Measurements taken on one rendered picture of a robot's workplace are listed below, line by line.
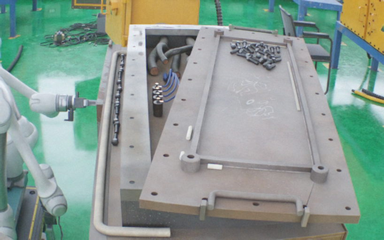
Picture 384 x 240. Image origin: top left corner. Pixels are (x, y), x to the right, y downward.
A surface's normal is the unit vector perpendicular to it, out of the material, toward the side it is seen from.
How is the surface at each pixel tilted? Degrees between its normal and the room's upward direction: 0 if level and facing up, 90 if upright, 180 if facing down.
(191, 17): 90
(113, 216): 0
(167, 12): 90
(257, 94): 0
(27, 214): 0
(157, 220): 90
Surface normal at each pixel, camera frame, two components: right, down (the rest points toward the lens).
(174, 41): 0.11, 0.43
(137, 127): 0.06, -0.90
